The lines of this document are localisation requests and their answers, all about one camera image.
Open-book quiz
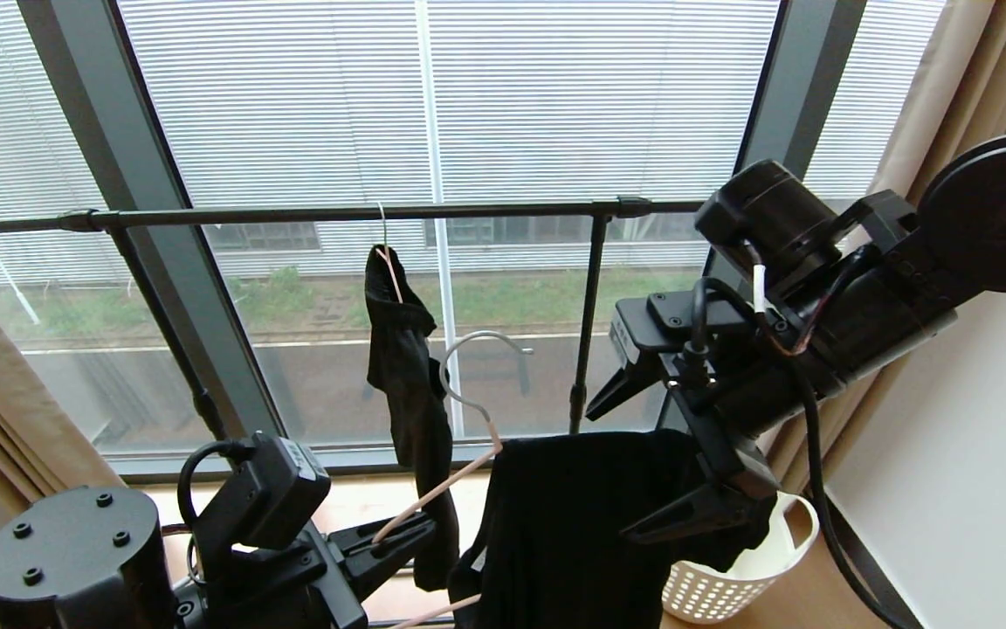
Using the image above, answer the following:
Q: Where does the black clothes rack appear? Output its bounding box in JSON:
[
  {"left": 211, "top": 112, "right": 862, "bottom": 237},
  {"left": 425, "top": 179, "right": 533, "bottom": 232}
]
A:
[{"left": 0, "top": 197, "right": 706, "bottom": 629}]

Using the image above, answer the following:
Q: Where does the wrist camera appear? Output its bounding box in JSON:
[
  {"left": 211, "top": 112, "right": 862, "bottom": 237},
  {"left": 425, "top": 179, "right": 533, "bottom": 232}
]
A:
[
  {"left": 610, "top": 291, "right": 783, "bottom": 390},
  {"left": 178, "top": 432, "right": 332, "bottom": 577}
]

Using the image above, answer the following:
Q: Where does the pink clothes hanger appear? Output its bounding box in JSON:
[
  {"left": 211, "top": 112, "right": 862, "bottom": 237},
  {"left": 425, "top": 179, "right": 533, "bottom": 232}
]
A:
[
  {"left": 376, "top": 203, "right": 404, "bottom": 305},
  {"left": 372, "top": 330, "right": 534, "bottom": 629}
]

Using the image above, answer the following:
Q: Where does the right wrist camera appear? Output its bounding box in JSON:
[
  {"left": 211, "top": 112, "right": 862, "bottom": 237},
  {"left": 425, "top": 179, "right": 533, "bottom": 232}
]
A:
[{"left": 610, "top": 291, "right": 783, "bottom": 390}]

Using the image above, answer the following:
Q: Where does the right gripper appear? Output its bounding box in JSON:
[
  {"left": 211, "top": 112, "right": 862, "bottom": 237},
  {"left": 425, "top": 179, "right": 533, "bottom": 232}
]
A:
[{"left": 586, "top": 269, "right": 958, "bottom": 544}]

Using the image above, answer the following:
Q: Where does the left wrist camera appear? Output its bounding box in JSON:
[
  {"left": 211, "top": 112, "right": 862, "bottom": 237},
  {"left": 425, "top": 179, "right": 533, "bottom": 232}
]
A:
[{"left": 178, "top": 432, "right": 332, "bottom": 577}]

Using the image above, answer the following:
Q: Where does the window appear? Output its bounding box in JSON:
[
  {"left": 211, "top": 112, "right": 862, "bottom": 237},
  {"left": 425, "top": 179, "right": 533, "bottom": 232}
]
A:
[{"left": 0, "top": 0, "right": 945, "bottom": 480}]

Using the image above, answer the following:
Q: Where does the black cable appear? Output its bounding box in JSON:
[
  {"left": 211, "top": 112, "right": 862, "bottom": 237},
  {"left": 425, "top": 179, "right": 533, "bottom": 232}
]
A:
[{"left": 686, "top": 278, "right": 914, "bottom": 629}]

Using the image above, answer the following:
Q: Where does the black garment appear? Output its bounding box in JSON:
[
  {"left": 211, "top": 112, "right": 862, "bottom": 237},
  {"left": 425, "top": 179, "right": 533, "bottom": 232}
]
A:
[
  {"left": 448, "top": 428, "right": 779, "bottom": 629},
  {"left": 365, "top": 245, "right": 460, "bottom": 592}
]

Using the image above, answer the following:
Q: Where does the white laundry basket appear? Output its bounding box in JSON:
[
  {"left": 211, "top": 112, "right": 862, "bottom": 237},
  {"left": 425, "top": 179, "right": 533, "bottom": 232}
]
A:
[{"left": 662, "top": 494, "right": 820, "bottom": 625}]

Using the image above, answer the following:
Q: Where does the beige curtain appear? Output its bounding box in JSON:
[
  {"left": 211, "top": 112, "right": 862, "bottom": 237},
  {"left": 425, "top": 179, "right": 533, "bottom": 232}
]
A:
[
  {"left": 765, "top": 0, "right": 1006, "bottom": 492},
  {"left": 0, "top": 249, "right": 126, "bottom": 504}
]

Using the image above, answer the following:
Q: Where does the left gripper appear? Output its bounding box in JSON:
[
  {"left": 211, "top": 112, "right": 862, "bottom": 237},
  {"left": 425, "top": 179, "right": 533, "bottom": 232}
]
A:
[{"left": 176, "top": 511, "right": 436, "bottom": 629}]

